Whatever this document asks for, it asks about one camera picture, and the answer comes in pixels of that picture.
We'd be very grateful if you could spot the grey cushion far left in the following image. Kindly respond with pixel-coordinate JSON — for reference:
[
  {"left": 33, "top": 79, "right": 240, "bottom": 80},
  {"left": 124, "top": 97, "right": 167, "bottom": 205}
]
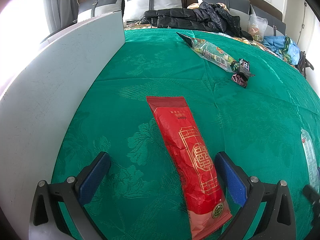
[{"left": 77, "top": 0, "right": 122, "bottom": 23}]

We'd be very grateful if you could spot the grey cushion right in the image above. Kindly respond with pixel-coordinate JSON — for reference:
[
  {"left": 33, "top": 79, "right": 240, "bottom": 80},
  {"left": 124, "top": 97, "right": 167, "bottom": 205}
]
[{"left": 198, "top": 0, "right": 250, "bottom": 21}]

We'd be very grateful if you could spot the red snack packet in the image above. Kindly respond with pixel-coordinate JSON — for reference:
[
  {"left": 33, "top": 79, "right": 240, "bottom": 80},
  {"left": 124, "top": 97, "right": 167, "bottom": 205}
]
[{"left": 146, "top": 96, "right": 232, "bottom": 239}]

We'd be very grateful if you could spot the white cardboard box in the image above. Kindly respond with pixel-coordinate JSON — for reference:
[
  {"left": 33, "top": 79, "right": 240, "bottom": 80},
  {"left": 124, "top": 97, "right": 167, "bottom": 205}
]
[{"left": 0, "top": 11, "right": 125, "bottom": 239}]

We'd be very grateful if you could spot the green candy packet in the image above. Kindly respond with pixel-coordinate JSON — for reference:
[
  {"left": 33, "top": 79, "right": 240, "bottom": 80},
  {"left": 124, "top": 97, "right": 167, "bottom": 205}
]
[{"left": 176, "top": 33, "right": 240, "bottom": 73}]

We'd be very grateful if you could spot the dark chocolate bar wrapper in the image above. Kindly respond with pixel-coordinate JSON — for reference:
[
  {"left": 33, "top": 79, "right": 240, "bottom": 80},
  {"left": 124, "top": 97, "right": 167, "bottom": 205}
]
[{"left": 231, "top": 59, "right": 254, "bottom": 88}]

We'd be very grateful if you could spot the green satin tablecloth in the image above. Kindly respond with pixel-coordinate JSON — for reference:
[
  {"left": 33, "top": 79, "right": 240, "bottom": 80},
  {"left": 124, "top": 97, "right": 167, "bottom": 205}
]
[{"left": 52, "top": 29, "right": 319, "bottom": 239}]

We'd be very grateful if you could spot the grey window curtain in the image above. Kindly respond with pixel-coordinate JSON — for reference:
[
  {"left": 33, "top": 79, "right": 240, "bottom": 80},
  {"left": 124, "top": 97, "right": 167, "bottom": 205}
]
[{"left": 44, "top": 0, "right": 79, "bottom": 34}]

